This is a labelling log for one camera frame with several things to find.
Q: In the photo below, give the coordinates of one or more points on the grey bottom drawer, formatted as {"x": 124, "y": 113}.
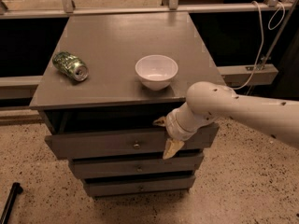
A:
{"x": 139, "y": 185}

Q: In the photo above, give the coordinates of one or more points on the white plastic bowl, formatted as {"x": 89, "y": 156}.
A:
{"x": 156, "y": 72}

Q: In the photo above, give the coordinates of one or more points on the grey drawer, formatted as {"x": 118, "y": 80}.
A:
{"x": 105, "y": 144}
{"x": 186, "y": 160}
{"x": 139, "y": 185}

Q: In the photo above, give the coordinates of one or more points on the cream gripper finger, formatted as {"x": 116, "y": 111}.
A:
{"x": 159, "y": 122}
{"x": 172, "y": 146}

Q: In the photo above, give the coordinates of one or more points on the grey top drawer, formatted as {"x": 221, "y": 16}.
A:
{"x": 105, "y": 144}

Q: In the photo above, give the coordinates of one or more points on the grey middle drawer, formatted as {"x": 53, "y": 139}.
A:
{"x": 186, "y": 160}

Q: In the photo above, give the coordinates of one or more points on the grey drawer cabinet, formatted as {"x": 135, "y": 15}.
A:
{"x": 112, "y": 98}

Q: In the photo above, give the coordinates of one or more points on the grey side beam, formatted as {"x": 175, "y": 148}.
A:
{"x": 238, "y": 75}

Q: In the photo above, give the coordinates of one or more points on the black bar on floor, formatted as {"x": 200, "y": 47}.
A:
{"x": 15, "y": 190}

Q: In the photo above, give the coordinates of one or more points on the green soda can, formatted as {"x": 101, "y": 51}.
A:
{"x": 70, "y": 65}

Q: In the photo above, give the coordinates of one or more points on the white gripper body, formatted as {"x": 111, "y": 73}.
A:
{"x": 173, "y": 126}

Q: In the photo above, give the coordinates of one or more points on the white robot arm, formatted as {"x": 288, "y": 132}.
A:
{"x": 206, "y": 102}

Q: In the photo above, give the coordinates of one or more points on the metal railing frame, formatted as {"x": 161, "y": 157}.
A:
{"x": 140, "y": 3}

